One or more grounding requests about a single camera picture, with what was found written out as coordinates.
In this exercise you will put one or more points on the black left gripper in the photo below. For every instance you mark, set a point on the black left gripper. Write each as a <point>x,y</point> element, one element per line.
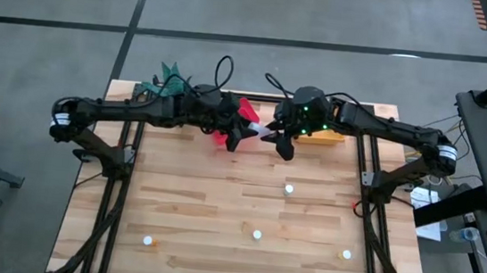
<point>219,112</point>

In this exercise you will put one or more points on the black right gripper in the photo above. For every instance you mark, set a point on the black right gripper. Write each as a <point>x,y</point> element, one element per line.
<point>298,121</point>

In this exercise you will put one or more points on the pink pill bottle white cap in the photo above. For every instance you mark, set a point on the pink pill bottle white cap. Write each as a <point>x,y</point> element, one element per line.
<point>266,132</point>

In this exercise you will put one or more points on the orange pill bottle white cap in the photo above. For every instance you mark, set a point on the orange pill bottle white cap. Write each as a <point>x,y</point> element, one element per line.
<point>148,240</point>
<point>345,255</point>

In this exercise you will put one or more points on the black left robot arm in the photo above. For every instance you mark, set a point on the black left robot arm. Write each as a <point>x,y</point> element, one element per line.
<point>116,108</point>

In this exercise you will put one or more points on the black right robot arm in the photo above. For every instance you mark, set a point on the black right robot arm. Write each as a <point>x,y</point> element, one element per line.
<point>387,128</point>

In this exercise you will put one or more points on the red plastic bin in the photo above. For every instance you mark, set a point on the red plastic bin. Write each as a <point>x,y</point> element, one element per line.
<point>251,111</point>

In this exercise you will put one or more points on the yellow plastic bin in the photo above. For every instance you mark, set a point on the yellow plastic bin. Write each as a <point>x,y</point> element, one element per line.
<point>324,138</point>

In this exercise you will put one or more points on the red connector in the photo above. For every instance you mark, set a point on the red connector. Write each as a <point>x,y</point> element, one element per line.
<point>356,205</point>

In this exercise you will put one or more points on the white paper sheet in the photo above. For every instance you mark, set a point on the white paper sheet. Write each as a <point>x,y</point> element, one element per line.
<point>425,200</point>

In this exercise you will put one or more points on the black desk foot beam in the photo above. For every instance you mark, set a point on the black desk foot beam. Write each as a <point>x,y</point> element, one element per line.
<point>447,207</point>

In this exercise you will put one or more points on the clear water bottle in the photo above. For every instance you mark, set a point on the clear water bottle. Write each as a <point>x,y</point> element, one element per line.
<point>462,234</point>

